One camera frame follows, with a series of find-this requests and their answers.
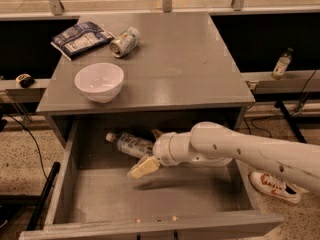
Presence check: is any black yellow tape measure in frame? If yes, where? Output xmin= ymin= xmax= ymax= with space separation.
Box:
xmin=16 ymin=73 xmax=35 ymax=88

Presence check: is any black cable on left floor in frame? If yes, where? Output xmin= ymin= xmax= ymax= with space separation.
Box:
xmin=4 ymin=113 xmax=54 ymax=187

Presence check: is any white ceramic bowl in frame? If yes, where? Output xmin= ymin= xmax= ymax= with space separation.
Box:
xmin=74 ymin=63 xmax=124 ymax=103

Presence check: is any blue plastic water bottle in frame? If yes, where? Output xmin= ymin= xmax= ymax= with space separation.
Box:
xmin=105 ymin=132 xmax=153 ymax=159

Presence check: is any green juice bottle on ledge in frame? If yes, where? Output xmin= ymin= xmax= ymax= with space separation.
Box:
xmin=271 ymin=48 xmax=294 ymax=80

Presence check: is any grey cabinet with counter top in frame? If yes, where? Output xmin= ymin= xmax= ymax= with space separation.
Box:
xmin=37 ymin=12 xmax=255 ymax=143

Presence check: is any black bar on left floor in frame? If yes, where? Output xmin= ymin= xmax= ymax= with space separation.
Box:
xmin=27 ymin=162 xmax=61 ymax=231

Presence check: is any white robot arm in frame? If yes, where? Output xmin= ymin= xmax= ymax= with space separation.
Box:
xmin=128 ymin=122 xmax=320 ymax=195

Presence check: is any open grey top drawer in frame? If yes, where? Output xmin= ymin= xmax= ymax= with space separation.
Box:
xmin=19 ymin=115 xmax=283 ymax=240

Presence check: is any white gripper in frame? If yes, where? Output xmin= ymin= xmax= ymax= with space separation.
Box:
xmin=127 ymin=129 xmax=190 ymax=179

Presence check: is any white red sneaker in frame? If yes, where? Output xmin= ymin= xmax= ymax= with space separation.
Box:
xmin=249 ymin=171 xmax=308 ymax=205

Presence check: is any blue white snack bag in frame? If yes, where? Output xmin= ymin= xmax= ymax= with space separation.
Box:
xmin=51 ymin=21 xmax=115 ymax=61

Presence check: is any green white soda can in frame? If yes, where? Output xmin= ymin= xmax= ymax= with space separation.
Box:
xmin=109 ymin=27 xmax=140 ymax=58

